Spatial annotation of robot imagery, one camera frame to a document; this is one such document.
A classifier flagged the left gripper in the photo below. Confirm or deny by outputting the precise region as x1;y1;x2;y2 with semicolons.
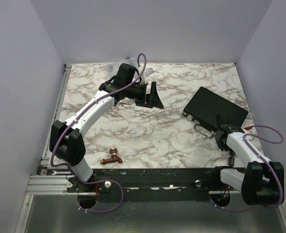
125;82;164;109

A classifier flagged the black poker chip case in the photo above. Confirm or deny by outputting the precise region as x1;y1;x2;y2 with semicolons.
182;86;249;138

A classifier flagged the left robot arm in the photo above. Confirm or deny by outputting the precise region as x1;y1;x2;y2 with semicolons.
49;63;164;192

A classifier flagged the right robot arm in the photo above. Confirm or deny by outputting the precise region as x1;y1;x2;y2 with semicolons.
211;114;284;208

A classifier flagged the black pipe fitting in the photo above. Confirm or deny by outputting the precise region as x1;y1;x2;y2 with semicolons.
228;150;235;166

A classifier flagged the clear plastic organizer box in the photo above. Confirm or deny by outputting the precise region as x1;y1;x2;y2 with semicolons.
105;57;137;75

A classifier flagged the brown faucet tap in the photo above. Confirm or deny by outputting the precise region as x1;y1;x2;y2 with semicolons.
100;148;123;165

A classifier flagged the silver wrench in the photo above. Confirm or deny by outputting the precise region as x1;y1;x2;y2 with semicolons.
51;170;71;175

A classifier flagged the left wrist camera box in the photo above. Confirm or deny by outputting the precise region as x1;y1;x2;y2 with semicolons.
141;68;154;84

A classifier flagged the black mounting rail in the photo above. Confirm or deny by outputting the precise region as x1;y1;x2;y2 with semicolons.
67;167;240;203

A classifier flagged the aluminium frame rail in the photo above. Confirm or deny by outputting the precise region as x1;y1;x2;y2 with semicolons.
41;64;72;161

